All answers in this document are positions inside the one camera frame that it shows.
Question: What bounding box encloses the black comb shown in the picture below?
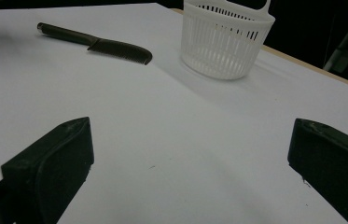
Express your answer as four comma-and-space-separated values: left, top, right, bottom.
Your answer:
36, 21, 153, 66

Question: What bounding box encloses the white slatted plastic basket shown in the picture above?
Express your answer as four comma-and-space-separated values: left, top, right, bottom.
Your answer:
179, 0, 276, 81

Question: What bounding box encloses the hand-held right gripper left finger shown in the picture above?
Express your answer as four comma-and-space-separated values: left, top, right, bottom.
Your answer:
0, 117, 95, 224

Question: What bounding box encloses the black metal stand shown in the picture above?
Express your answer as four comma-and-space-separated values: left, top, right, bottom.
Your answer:
323, 6, 348, 89

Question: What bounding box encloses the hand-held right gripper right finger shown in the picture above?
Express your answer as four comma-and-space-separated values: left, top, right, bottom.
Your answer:
287, 118, 348, 224

